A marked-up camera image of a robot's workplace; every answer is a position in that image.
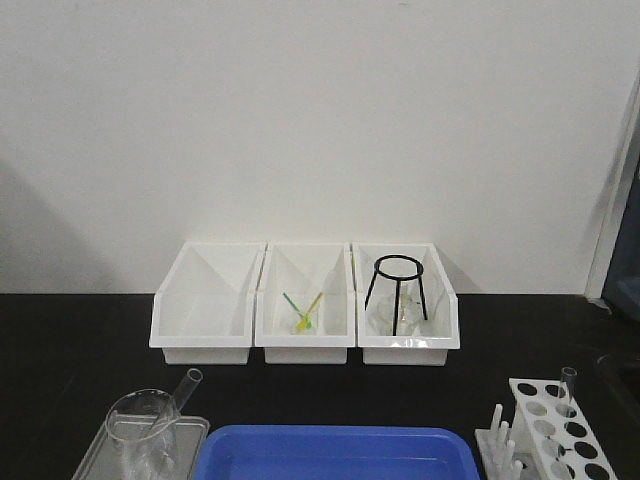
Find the clear glass test tube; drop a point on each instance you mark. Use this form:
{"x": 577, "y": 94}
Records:
{"x": 177, "y": 400}

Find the test tube in rack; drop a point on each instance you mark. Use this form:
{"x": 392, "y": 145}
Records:
{"x": 567, "y": 383}

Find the grey pegboard drying rack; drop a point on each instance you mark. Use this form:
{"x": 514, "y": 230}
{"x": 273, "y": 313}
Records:
{"x": 621, "y": 289}

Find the white test tube rack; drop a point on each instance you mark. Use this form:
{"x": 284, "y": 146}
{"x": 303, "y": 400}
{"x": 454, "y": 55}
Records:
{"x": 545, "y": 439}

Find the black metal tripod stand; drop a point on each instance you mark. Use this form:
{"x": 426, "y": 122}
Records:
{"x": 395, "y": 295}

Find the middle white storage bin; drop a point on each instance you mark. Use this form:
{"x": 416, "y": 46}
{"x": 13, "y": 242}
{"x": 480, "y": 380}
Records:
{"x": 303, "y": 270}

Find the white storage bin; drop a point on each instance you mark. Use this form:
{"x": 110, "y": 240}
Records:
{"x": 303, "y": 270}
{"x": 434, "y": 338}
{"x": 203, "y": 312}

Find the green plastic spatula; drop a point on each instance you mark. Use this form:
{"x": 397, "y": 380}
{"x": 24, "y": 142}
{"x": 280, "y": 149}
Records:
{"x": 295, "y": 307}

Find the yellow plastic spatula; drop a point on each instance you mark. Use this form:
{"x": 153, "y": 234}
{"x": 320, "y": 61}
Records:
{"x": 315, "y": 306}

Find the right white storage bin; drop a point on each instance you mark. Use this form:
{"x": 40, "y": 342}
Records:
{"x": 434, "y": 338}

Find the left white storage bin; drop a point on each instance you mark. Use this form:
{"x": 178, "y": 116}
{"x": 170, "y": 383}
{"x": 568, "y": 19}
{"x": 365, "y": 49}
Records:
{"x": 203, "y": 312}

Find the blue plastic tray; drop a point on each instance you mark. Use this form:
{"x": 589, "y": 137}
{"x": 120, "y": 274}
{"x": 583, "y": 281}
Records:
{"x": 334, "y": 452}

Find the clear glass beaker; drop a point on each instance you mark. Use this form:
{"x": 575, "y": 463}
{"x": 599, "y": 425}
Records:
{"x": 144, "y": 456}

